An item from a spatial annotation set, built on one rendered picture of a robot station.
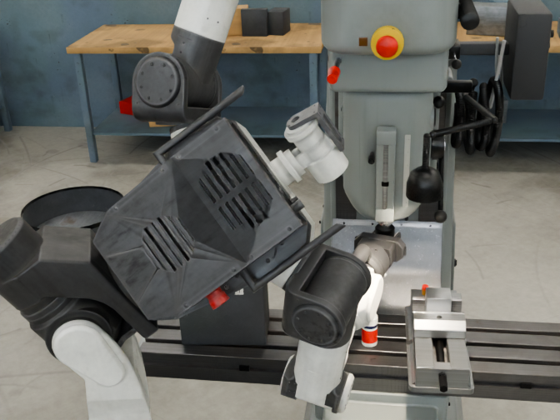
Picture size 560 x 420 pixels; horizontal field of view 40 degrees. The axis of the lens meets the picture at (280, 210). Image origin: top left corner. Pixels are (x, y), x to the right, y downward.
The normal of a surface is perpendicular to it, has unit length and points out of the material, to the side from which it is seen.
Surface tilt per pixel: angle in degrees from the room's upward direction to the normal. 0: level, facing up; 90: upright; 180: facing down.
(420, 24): 90
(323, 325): 98
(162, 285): 75
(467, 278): 0
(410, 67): 90
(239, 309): 90
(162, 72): 71
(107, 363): 90
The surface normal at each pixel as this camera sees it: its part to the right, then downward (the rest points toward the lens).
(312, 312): -0.42, 0.53
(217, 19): 0.38, 0.35
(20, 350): -0.04, -0.90
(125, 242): -0.30, 0.17
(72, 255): 0.18, -0.91
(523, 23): -0.14, 0.43
